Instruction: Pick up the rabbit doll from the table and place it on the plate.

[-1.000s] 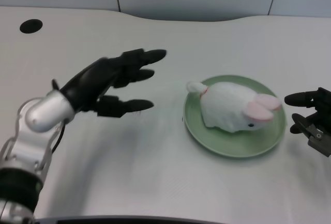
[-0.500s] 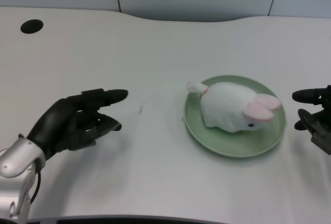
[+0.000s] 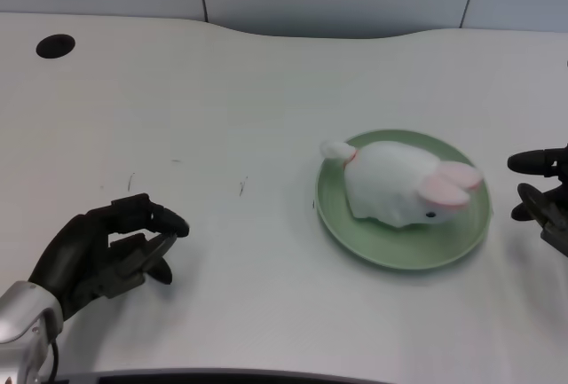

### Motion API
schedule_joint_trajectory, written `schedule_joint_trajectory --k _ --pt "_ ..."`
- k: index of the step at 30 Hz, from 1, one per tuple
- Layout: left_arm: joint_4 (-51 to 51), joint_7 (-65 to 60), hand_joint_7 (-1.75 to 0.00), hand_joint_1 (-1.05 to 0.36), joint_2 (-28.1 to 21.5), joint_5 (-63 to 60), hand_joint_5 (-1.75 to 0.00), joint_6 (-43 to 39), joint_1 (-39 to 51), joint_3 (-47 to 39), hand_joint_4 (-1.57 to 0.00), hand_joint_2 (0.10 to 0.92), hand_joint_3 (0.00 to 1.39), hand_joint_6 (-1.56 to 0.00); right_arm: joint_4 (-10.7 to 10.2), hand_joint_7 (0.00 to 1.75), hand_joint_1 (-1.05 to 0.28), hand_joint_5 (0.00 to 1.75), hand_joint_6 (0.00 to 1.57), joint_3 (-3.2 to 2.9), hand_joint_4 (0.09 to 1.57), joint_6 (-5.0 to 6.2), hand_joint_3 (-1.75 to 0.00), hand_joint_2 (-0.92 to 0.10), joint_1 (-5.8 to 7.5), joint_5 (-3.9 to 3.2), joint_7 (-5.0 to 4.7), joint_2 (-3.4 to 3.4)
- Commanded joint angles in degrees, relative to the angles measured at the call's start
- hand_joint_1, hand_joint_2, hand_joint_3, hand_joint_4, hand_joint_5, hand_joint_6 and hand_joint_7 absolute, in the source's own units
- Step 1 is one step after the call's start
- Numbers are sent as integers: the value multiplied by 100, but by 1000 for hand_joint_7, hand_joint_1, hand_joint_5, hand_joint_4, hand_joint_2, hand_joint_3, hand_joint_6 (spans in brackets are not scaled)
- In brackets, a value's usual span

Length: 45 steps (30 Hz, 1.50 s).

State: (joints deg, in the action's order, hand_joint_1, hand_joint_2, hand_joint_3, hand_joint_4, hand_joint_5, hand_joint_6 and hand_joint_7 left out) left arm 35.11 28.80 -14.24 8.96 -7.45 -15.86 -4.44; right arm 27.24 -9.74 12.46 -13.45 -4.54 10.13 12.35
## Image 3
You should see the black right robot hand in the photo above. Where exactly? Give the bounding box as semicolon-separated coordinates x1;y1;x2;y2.
506;143;568;257

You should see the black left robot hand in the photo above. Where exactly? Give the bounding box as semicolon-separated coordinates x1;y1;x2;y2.
27;193;191;321

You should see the white plush rabbit doll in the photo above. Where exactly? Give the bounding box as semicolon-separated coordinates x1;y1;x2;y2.
319;137;484;229

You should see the green round plate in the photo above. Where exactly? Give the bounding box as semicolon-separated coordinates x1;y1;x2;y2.
312;129;494;273

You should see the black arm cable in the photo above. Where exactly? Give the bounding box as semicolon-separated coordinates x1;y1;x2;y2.
43;334;61;384

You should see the black cable grommet hole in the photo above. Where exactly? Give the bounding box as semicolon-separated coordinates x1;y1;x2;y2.
35;34;76;60

